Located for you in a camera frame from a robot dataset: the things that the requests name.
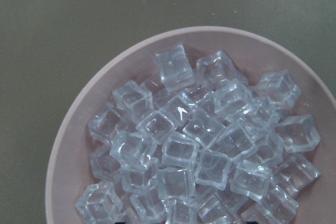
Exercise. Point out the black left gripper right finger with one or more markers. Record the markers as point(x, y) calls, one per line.
point(253, 222)

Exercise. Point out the clear ice cubes pile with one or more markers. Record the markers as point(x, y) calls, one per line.
point(199, 145)

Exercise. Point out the pink bowl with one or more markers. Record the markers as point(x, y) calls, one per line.
point(68, 170)

